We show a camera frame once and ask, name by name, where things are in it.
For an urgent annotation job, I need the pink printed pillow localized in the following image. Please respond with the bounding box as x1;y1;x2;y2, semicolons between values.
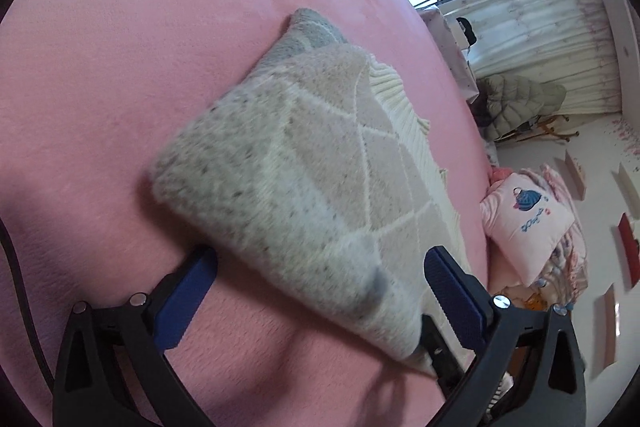
479;171;576;289

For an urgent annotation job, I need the red wall shelf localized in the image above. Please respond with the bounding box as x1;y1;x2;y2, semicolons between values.
616;212;640;289

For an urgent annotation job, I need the folded floral quilt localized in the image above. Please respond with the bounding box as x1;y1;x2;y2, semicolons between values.
520;162;592;309

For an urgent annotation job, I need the beige puffer jacket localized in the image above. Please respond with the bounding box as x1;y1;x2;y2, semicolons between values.
476;74;569;141

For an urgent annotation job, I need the wooden stool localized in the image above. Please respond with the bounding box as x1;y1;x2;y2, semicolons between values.
514;113;582;144

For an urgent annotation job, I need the diamond pattern knit sweater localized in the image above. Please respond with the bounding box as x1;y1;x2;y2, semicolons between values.
150;8;476;380

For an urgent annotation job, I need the pink fleece blanket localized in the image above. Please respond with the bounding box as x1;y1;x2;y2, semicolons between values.
0;0;495;427

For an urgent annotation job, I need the white wall shelf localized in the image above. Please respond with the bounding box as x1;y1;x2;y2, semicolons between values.
616;161;640;204

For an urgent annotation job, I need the pink wall shelf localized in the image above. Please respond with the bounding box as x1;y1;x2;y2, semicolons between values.
601;284;619;369

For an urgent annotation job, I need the black hat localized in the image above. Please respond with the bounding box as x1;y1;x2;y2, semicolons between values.
454;17;479;46

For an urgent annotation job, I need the small table with pink cloth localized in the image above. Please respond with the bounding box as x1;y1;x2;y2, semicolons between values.
419;7;482;104

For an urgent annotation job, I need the white floral curtain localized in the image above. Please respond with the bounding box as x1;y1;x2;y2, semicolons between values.
439;0;627;118

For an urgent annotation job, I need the black cable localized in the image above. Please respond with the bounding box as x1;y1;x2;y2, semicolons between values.
0;216;57;389

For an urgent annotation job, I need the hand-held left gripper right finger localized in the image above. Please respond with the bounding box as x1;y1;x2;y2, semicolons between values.
419;246;587;427

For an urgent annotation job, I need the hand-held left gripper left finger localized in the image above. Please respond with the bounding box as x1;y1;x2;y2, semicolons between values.
52;244;219;427

